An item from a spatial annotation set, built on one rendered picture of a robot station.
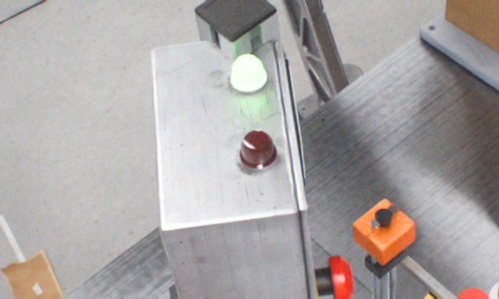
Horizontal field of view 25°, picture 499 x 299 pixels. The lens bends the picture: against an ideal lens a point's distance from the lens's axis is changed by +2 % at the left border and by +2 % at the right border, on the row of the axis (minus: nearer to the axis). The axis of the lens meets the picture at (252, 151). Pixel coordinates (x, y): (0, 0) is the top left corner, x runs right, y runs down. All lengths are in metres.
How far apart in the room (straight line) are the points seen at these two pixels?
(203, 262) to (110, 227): 1.80
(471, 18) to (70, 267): 1.22
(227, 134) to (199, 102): 0.04
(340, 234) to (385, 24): 1.45
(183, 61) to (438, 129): 0.82
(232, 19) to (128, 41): 2.12
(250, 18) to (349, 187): 0.75
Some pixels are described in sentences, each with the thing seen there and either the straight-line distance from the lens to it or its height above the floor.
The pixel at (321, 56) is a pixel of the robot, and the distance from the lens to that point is 2.05.
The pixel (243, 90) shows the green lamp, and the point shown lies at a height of 1.48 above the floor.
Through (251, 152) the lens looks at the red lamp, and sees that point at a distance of 0.74.
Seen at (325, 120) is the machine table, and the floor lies 0.83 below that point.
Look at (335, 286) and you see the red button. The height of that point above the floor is 1.34.
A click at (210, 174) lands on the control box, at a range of 0.75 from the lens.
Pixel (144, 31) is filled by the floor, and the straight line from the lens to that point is 2.94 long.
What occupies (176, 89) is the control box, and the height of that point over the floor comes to 1.47.
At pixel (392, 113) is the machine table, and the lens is 1.61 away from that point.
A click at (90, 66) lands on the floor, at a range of 2.89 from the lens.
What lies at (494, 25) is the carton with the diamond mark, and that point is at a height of 0.90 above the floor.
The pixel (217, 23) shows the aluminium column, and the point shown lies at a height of 1.50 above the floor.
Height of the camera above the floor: 2.07
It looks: 52 degrees down
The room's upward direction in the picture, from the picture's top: 9 degrees counter-clockwise
